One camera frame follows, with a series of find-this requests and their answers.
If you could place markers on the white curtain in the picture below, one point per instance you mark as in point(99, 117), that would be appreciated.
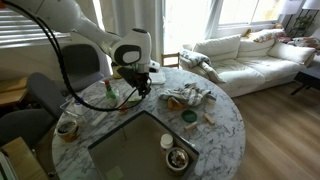
point(120, 16)

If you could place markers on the wooden block right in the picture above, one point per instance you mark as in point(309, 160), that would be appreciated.
point(209, 118)

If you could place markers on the wooden chair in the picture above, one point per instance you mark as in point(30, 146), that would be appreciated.
point(170, 60)

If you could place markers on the green round lid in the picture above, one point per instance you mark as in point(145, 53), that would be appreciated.
point(189, 116)

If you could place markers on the white rectangular eraser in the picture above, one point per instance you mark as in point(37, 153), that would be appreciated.
point(99, 118)

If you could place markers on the floral pillow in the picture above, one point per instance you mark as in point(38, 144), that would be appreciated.
point(266, 34)

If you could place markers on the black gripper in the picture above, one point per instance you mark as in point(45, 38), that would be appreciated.
point(134, 79)

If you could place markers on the bowl with contents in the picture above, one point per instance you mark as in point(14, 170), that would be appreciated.
point(177, 159)

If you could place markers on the orange item under cloth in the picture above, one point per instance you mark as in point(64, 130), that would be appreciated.
point(174, 104)

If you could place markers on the striped grey cloth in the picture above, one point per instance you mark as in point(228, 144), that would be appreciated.
point(190, 94)

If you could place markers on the wooden block left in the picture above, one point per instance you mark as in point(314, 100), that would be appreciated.
point(191, 126)

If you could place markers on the white bottle blue cap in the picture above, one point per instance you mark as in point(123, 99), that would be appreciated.
point(79, 108)

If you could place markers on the grey office chair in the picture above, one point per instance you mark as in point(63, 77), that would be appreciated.
point(83, 68)

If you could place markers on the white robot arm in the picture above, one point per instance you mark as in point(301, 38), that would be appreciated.
point(132, 52)

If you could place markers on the green bottle red cap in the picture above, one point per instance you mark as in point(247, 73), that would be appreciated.
point(111, 95)

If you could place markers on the yellow card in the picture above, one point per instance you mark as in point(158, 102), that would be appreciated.
point(134, 98)

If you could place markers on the dark side table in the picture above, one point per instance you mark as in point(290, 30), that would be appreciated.
point(309, 78)

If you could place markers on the grey square tray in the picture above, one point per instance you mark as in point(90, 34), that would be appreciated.
point(132, 151)

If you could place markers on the white sofa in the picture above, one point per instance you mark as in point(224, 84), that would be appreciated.
point(240, 65)

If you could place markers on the round tin with lid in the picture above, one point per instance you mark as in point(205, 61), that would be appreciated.
point(68, 131)

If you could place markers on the wooden block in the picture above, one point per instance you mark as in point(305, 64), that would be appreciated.
point(191, 126)
point(209, 118)

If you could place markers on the red and tan small item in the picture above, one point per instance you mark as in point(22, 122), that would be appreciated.
point(123, 109)

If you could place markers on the brown bottle yellow cap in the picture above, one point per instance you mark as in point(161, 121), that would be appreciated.
point(115, 68)

